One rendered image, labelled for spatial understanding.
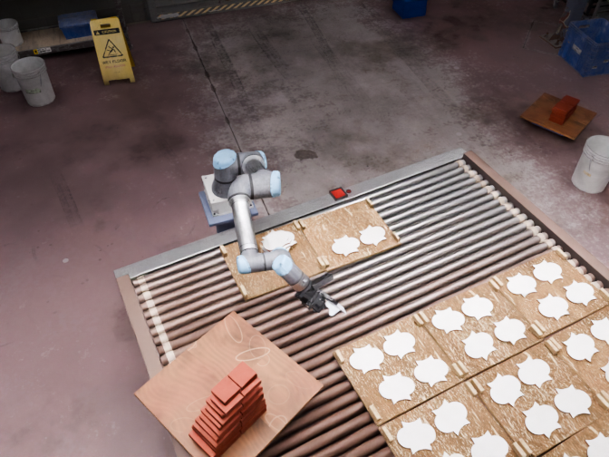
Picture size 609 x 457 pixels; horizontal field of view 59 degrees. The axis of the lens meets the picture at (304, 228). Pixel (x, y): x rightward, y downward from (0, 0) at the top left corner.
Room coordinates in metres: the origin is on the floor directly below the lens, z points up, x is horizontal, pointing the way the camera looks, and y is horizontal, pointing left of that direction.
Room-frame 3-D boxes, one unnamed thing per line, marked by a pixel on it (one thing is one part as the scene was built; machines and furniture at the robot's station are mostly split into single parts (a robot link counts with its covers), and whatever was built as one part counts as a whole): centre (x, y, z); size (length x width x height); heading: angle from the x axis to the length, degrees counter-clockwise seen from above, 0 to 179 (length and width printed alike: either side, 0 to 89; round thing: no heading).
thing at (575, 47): (5.14, -2.96, 0.19); 0.50 x 0.41 x 0.37; 13
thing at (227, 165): (2.12, 0.40, 1.13); 0.13 x 0.12 x 0.14; 104
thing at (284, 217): (2.04, -0.03, 0.89); 2.08 x 0.08 x 0.06; 117
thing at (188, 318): (1.71, -0.20, 0.90); 1.95 x 0.05 x 0.05; 117
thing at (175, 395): (0.94, 0.28, 1.03); 0.50 x 0.50 x 0.02; 48
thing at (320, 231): (1.84, -0.22, 0.93); 0.41 x 0.35 x 0.02; 115
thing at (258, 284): (1.66, 0.16, 0.93); 0.41 x 0.35 x 0.02; 116
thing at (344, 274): (1.62, -0.25, 0.90); 1.95 x 0.05 x 0.05; 117
